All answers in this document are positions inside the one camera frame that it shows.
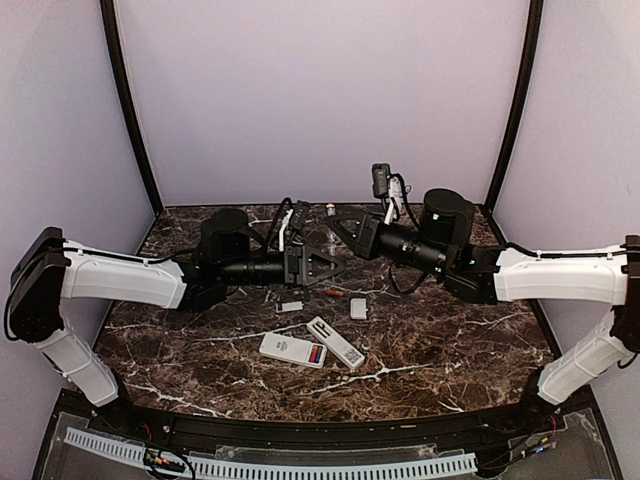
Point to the clear handle screwdriver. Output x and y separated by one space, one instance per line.
330 212

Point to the black frame post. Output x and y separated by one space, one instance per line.
126 101
520 94

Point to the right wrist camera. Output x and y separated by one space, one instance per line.
390 189

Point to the red battery in small remote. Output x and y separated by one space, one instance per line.
317 355

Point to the black front table rail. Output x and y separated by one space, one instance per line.
484 430

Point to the white slotted cable duct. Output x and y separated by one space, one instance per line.
247 463

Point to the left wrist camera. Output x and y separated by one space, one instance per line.
292 224

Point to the small remote battery cover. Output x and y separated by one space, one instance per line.
358 308

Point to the long white remote control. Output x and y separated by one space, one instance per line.
335 343

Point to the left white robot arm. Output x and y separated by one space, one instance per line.
229 253

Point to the small white remote control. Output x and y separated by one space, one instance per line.
287 349

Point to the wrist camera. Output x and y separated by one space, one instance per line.
292 224
390 189

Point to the right black frame post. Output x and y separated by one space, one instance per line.
520 94

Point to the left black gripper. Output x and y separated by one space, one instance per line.
298 265

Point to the white battery cover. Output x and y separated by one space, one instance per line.
291 307

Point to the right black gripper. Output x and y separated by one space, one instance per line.
365 236

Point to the left black frame post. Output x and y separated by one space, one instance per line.
126 101

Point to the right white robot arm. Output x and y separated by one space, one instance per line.
441 247

